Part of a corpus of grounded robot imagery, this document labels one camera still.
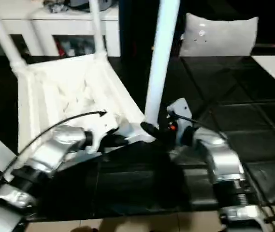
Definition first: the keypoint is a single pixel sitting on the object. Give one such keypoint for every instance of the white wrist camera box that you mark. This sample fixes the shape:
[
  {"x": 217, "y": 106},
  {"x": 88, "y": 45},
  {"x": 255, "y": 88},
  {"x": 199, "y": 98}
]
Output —
[
  {"x": 178, "y": 113},
  {"x": 103, "y": 128}
]

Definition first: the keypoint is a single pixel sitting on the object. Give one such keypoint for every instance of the white cabinet with glass doors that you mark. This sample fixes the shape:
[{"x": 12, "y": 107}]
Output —
[{"x": 55, "y": 24}]

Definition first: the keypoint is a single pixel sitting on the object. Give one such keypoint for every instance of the grey pillow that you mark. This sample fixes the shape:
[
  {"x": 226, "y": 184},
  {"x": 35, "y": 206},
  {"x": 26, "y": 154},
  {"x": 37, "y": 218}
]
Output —
[{"x": 219, "y": 36}]

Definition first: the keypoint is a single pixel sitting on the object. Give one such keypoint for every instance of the grey black bag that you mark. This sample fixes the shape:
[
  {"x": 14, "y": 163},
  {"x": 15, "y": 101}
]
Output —
[{"x": 79, "y": 5}]

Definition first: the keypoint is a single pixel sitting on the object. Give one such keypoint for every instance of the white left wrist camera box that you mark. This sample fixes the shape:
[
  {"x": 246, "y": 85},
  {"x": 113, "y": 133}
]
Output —
[{"x": 103, "y": 128}]

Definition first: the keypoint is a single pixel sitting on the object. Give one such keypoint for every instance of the white plastic table top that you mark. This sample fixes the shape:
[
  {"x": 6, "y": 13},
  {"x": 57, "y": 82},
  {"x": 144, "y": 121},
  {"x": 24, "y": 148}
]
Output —
[{"x": 65, "y": 87}]

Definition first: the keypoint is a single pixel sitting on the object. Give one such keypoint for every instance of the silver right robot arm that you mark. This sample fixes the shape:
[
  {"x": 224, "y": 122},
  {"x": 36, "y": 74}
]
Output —
[{"x": 219, "y": 164}]

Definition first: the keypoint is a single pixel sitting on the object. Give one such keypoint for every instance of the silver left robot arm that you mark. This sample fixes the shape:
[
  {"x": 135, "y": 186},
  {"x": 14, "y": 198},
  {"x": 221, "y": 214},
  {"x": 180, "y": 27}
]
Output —
[{"x": 50, "y": 154}]

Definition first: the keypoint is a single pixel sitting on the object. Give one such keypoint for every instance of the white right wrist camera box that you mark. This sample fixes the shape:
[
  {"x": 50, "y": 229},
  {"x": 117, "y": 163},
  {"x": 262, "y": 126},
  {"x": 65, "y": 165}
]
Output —
[{"x": 178, "y": 113}]

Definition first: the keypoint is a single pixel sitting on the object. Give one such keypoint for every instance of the black work mat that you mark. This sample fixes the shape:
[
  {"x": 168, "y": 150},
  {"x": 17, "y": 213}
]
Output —
[{"x": 243, "y": 111}]

